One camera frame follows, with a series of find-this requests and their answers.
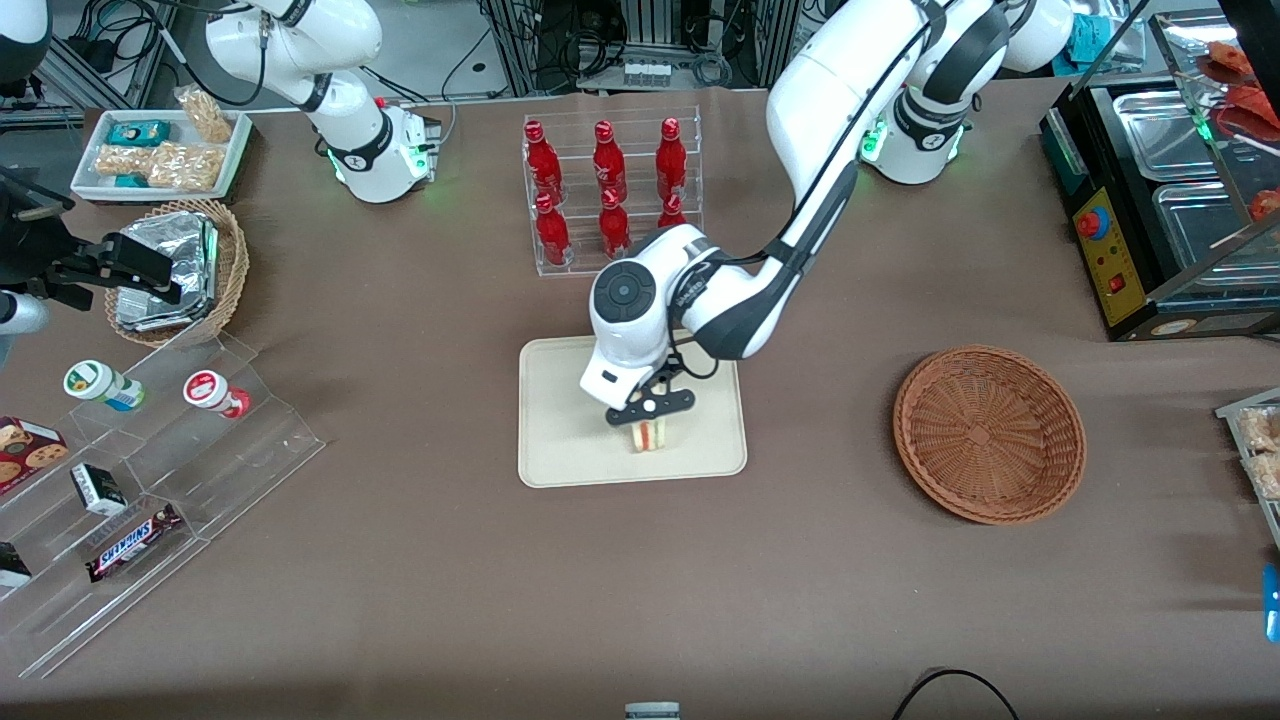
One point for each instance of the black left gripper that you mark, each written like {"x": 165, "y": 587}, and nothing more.
{"x": 663, "y": 377}

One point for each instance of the clear acrylic bottle rack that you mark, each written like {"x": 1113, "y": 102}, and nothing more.
{"x": 560, "y": 270}

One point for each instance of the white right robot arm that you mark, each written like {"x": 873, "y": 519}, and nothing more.
{"x": 370, "y": 150}

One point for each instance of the Snickers chocolate bar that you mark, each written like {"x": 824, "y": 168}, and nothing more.
{"x": 130, "y": 545}

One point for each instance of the clear bag of puffed snacks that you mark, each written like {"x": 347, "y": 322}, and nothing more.
{"x": 207, "y": 115}

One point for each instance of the beige plastic tray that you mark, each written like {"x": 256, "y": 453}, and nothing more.
{"x": 560, "y": 440}

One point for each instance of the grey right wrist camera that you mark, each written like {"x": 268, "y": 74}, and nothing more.
{"x": 20, "y": 313}

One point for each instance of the black white snack pack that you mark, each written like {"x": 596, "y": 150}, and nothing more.
{"x": 12, "y": 566}

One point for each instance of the white terminal block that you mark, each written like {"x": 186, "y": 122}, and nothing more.
{"x": 646, "y": 73}

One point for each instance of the blue plastic object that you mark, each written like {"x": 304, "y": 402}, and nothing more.
{"x": 1272, "y": 605}

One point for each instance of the clear acrylic snack tray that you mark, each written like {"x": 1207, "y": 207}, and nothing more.
{"x": 1245, "y": 405}

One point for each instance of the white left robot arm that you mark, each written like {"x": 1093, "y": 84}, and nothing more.
{"x": 830, "y": 90}

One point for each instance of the red lid yogurt cup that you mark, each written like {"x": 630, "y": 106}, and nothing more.
{"x": 210, "y": 390}

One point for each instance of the large bag of puffed snacks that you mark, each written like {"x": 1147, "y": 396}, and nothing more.
{"x": 188, "y": 167}

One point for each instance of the grey metal device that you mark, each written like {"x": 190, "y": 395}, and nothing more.
{"x": 652, "y": 712}

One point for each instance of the small black white carton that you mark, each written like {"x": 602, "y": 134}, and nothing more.
{"x": 98, "y": 490}

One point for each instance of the brown round wicker basket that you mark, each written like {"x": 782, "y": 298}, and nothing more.
{"x": 985, "y": 435}

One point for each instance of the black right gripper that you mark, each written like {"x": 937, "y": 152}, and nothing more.
{"x": 32, "y": 250}

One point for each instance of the silver foil wrapped package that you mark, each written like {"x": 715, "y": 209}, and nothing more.
{"x": 150, "y": 315}
{"x": 170, "y": 245}

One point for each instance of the black food warmer cabinet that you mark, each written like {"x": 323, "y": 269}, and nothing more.
{"x": 1125, "y": 300}

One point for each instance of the white rectangular snack tray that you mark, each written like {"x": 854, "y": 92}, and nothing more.
{"x": 90, "y": 185}

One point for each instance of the tan deep wicker basket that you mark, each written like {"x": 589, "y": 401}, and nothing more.
{"x": 232, "y": 265}

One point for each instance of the red fried food piece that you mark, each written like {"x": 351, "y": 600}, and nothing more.
{"x": 1228, "y": 60}
{"x": 1250, "y": 110}

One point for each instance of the steel food pan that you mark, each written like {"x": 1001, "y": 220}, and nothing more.
{"x": 1195, "y": 230}
{"x": 1155, "y": 135}

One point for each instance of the red cookie box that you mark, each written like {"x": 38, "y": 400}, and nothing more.
{"x": 25, "y": 455}

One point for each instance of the small bag of puffed snacks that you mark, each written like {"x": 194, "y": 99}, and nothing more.
{"x": 122, "y": 161}

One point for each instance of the red cola bottle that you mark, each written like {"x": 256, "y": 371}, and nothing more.
{"x": 613, "y": 225}
{"x": 672, "y": 212}
{"x": 609, "y": 165}
{"x": 671, "y": 162}
{"x": 542, "y": 165}
{"x": 552, "y": 238}

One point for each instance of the triangular sandwich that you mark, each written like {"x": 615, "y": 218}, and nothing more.
{"x": 650, "y": 436}

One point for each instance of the clear acrylic stepped shelf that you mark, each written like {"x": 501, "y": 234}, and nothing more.
{"x": 240, "y": 450}

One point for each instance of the teal snack box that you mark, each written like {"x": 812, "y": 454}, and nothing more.
{"x": 138, "y": 133}

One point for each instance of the green lid yogurt cup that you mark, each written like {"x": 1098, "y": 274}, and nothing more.
{"x": 95, "y": 383}

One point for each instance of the teal plastic packet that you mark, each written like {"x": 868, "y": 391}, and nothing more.
{"x": 1082, "y": 40}

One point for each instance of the wrapped pastry snack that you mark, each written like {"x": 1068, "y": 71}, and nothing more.
{"x": 1262, "y": 430}
{"x": 1268, "y": 476}

